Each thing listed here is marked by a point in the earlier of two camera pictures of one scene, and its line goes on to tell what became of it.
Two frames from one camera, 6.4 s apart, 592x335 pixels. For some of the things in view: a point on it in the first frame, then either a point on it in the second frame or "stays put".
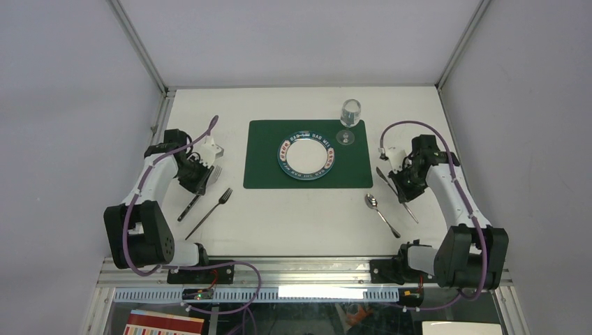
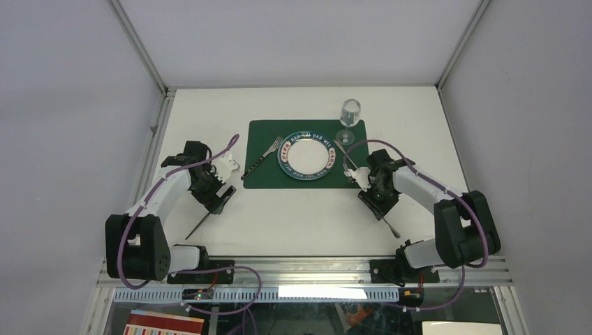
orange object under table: [362, 313] stays put
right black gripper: [404, 195] → [378, 209]
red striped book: [145, 322] stays put
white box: [461, 328] stays put
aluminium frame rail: [274, 273] stays put
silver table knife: [395, 192] → [344, 151]
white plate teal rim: [306, 155] stays put
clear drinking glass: [350, 118] stays put
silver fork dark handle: [217, 172] → [278, 142]
